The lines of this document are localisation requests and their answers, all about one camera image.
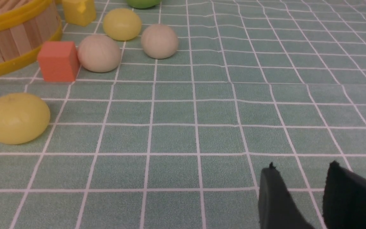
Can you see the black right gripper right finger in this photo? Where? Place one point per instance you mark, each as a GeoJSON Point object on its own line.
{"type": "Point", "coordinates": [344, 199]}

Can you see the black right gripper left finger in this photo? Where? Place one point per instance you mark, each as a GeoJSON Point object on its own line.
{"type": "Point", "coordinates": [277, 209]}

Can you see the white bun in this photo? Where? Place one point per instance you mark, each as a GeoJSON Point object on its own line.
{"type": "Point", "coordinates": [99, 53]}
{"type": "Point", "coordinates": [159, 41]}

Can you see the yellow bun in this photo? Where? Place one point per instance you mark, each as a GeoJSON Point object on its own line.
{"type": "Point", "coordinates": [23, 118]}
{"type": "Point", "coordinates": [122, 24]}

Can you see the bamboo steamer tray yellow rim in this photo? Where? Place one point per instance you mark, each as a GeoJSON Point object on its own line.
{"type": "Point", "coordinates": [25, 25]}

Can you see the green checkered tablecloth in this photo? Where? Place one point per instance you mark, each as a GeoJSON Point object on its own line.
{"type": "Point", "coordinates": [179, 143]}

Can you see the green toy apple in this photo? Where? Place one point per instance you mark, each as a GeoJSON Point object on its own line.
{"type": "Point", "coordinates": [143, 4]}

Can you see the orange foam cube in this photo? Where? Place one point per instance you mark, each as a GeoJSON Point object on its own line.
{"type": "Point", "coordinates": [58, 61]}

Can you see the yellow foam block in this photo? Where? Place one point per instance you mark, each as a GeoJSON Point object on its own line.
{"type": "Point", "coordinates": [79, 12]}

